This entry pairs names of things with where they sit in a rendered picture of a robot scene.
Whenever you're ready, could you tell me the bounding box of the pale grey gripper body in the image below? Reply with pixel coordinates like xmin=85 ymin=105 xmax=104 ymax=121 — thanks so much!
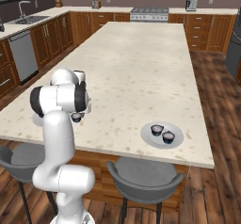
xmin=84 ymin=95 xmax=93 ymax=115

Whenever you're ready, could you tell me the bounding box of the dark yogurt container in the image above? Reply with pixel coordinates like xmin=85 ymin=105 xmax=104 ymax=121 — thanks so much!
xmin=161 ymin=131 xmax=176 ymax=145
xmin=70 ymin=112 xmax=84 ymax=124
xmin=150 ymin=124 xmax=165 ymax=137

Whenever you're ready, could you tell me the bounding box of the grey round plate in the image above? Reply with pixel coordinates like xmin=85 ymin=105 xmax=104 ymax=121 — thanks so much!
xmin=139 ymin=120 xmax=185 ymax=150
xmin=31 ymin=113 xmax=45 ymax=128

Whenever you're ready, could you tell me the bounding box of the wooden base cupboard run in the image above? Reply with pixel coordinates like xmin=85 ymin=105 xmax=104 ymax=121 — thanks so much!
xmin=0 ymin=12 xmax=75 ymax=101
xmin=70 ymin=11 xmax=132 ymax=45
xmin=168 ymin=13 xmax=237 ymax=56

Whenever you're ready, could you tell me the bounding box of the steel dishwasher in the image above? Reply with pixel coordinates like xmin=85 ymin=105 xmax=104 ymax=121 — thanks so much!
xmin=7 ymin=29 xmax=40 ymax=85

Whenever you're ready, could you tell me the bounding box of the grey bar stool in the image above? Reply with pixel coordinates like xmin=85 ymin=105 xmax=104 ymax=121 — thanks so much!
xmin=0 ymin=142 xmax=59 ymax=224
xmin=105 ymin=156 xmax=185 ymax=224

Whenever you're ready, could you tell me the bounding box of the steel toaster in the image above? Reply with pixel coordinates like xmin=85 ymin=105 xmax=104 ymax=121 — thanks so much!
xmin=91 ymin=0 xmax=103 ymax=10

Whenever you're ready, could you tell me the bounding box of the steel sink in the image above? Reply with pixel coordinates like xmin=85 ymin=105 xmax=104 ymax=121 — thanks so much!
xmin=6 ymin=14 xmax=52 ymax=25

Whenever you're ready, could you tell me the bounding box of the steel hob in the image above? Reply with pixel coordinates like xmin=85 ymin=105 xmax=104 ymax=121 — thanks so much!
xmin=129 ymin=7 xmax=170 ymax=24

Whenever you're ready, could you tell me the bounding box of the steel tap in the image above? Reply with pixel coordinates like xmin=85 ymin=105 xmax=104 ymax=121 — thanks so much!
xmin=17 ymin=0 xmax=32 ymax=20

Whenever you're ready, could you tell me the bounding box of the silver coffee machine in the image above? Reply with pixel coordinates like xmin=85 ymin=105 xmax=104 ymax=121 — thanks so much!
xmin=185 ymin=0 xmax=199 ymax=12

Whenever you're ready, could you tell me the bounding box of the dark grey fridge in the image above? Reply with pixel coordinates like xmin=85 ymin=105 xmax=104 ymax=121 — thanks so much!
xmin=224 ymin=11 xmax=241 ymax=85

